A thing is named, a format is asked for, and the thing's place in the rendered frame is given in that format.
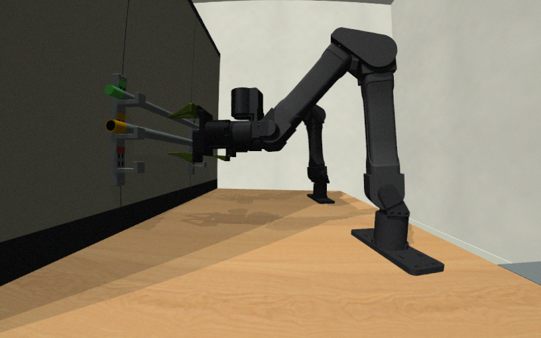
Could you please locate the grey metal bar with yellow ends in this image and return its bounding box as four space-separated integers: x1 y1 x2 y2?
105 119 192 146

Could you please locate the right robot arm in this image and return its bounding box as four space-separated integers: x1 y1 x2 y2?
232 105 335 204

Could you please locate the dark grey wall panel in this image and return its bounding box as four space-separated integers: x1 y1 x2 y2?
0 0 221 286

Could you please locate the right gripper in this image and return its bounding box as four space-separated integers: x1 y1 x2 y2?
212 148 236 161

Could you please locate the grey metal bar with green end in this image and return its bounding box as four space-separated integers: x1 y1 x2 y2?
105 85 199 129

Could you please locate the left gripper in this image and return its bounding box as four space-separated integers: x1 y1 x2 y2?
168 103 232 162

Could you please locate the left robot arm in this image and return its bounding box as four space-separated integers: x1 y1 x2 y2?
209 27 444 276

